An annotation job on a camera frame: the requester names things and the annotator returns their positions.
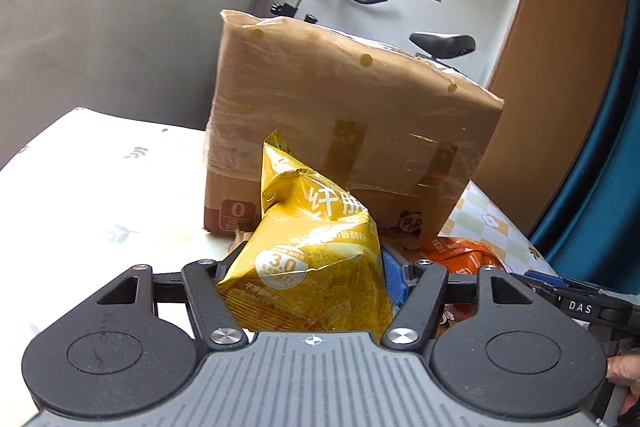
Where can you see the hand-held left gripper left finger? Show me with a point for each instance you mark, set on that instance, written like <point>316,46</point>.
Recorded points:
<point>200,292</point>

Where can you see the yellow snack bag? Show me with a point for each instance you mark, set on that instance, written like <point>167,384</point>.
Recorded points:
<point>310,267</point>

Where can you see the plastic-lined brown cardboard box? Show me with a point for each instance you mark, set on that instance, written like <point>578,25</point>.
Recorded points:
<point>350,117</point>

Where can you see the brown wooden door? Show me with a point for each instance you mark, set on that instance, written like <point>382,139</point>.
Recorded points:
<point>565,82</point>

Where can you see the person's right hand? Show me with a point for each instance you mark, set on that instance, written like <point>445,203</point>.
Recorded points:
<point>627,369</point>

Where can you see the orange snack packet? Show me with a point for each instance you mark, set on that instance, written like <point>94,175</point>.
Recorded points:
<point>460,257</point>

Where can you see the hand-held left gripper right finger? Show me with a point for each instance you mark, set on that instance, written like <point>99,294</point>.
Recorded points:
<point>392,279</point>

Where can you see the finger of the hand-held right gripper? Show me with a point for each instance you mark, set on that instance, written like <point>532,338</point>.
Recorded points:
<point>580,307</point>

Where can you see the blue curtain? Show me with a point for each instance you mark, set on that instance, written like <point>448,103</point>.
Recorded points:
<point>600,207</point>

